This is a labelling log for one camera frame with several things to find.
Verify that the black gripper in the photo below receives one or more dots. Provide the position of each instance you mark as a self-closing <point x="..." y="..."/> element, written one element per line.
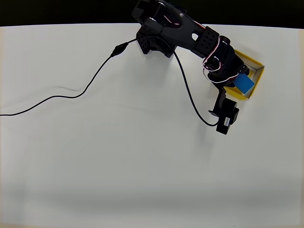
<point x="240" y="69"/>

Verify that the blue block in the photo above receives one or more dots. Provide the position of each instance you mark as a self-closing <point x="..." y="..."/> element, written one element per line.
<point x="244" y="83"/>

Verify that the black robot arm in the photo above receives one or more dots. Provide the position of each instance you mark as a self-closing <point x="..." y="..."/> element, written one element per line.
<point x="175" y="31"/>

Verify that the yellow cardboard box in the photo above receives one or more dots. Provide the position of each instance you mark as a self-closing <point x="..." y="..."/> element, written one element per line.
<point x="257" y="71"/>

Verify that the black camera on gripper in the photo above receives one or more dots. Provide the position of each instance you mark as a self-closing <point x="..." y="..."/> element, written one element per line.
<point x="225" y="114"/>

